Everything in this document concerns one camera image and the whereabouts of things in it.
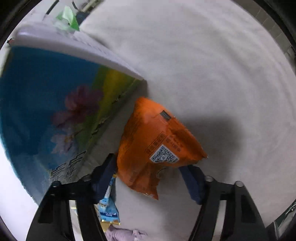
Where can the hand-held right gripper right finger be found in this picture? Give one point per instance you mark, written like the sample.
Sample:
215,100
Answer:
193,183

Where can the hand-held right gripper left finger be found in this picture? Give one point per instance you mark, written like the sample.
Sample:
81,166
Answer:
105,176

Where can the orange snack packet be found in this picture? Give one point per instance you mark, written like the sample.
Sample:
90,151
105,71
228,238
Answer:
148,143

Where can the blue floral storage box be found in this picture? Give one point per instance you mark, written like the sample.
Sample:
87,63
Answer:
55,97

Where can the light blue snack wrapper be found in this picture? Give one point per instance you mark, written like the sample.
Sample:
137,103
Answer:
108,209

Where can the lilac cloth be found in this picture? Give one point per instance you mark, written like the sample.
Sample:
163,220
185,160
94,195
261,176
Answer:
124,234

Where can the white bed sheet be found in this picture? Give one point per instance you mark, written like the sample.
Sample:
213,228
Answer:
196,69

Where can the green plastic bag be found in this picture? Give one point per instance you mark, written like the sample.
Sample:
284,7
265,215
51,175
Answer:
67,19

